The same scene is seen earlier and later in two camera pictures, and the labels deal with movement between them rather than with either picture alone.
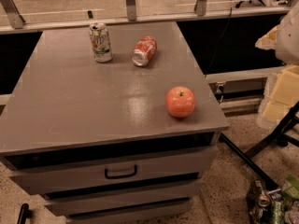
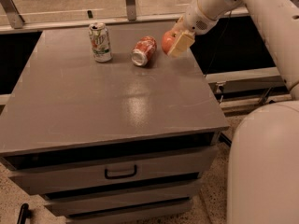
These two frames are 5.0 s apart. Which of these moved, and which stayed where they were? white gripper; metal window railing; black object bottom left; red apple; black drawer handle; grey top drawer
Moved: red apple; white gripper
Stayed: metal window railing; black drawer handle; black object bottom left; grey top drawer
